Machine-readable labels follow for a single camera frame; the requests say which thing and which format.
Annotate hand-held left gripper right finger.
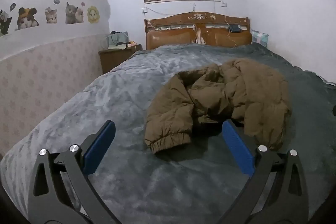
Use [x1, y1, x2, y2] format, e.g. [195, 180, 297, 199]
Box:
[215, 120, 310, 224]

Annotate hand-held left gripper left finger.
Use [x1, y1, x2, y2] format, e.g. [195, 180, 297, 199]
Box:
[26, 120, 122, 224]

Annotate brown puffer jacket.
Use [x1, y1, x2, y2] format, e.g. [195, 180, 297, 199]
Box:
[144, 57, 292, 154]

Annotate bed with grey blanket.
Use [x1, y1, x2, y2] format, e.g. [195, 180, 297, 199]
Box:
[0, 43, 336, 224]

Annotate wooden nightstand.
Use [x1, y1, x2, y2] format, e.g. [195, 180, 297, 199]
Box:
[98, 44, 143, 74]

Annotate stack of papers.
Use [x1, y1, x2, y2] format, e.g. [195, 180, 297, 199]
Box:
[108, 43, 127, 51]

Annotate teal bag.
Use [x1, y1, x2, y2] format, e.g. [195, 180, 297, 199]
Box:
[109, 31, 129, 46]

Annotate plaid pillow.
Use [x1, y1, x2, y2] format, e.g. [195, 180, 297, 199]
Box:
[251, 29, 269, 47]

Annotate wooden bed headboard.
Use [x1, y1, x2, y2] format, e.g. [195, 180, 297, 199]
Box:
[144, 12, 252, 50]

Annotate yellow flower cat sticker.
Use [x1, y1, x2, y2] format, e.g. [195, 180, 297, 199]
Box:
[87, 6, 100, 24]

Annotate grey cats wall sticker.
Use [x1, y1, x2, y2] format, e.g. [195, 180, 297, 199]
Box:
[65, 2, 84, 24]

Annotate small kitten wall sticker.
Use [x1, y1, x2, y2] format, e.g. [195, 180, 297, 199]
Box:
[45, 7, 58, 24]

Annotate hatted cat wall sticker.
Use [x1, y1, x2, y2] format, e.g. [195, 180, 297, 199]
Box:
[14, 7, 39, 30]

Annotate black cat wall sticker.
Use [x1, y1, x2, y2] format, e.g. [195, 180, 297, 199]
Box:
[0, 10, 12, 37]

